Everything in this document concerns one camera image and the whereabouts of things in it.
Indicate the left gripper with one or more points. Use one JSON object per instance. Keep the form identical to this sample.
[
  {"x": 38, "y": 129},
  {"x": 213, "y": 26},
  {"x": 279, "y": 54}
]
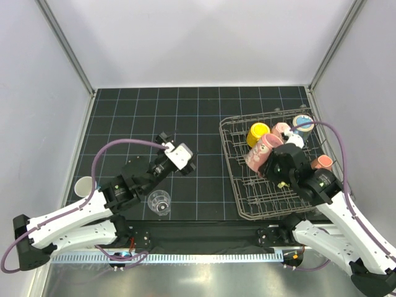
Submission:
[{"x": 189, "y": 167}]

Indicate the yellow mug black handle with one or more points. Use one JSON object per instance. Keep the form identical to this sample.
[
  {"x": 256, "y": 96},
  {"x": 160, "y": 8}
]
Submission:
[{"x": 256, "y": 131}]

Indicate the pink faceted mug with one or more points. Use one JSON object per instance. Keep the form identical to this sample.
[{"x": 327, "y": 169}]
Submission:
[{"x": 282, "y": 131}]

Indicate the blue butterfly mug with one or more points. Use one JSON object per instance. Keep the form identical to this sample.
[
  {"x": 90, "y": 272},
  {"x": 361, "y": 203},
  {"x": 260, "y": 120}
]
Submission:
[{"x": 303, "y": 125}]

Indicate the brown floral mug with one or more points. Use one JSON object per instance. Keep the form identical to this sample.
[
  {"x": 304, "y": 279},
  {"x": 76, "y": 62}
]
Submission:
[{"x": 322, "y": 162}]

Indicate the cream yellow faceted mug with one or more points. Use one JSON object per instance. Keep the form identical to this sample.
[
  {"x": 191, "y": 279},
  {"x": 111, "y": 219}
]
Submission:
[{"x": 281, "y": 185}]

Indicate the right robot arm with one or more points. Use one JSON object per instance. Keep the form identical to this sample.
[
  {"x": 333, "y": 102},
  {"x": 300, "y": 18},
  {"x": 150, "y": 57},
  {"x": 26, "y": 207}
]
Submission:
[{"x": 364, "y": 254}]

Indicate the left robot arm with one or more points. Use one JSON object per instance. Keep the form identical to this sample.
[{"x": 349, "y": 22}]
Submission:
[{"x": 96, "y": 219}]

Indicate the clear glass tumbler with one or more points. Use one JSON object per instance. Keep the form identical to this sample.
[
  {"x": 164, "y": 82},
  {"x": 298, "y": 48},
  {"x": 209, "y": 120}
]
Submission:
[{"x": 159, "y": 202}]

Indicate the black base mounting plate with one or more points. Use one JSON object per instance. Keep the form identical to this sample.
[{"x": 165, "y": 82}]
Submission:
[{"x": 205, "y": 237}]

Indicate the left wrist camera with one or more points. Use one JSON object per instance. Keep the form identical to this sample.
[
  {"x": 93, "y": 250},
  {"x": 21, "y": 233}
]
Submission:
[{"x": 179, "y": 155}]

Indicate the grey wire dish rack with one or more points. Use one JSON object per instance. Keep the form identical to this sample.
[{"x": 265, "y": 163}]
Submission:
[{"x": 256, "y": 197}]

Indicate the white mug blue handle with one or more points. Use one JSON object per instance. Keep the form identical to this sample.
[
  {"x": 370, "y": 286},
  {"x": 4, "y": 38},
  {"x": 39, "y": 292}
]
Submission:
[{"x": 83, "y": 186}]

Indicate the white slotted cable duct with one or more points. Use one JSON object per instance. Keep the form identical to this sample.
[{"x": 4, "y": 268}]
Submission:
[{"x": 86, "y": 257}]

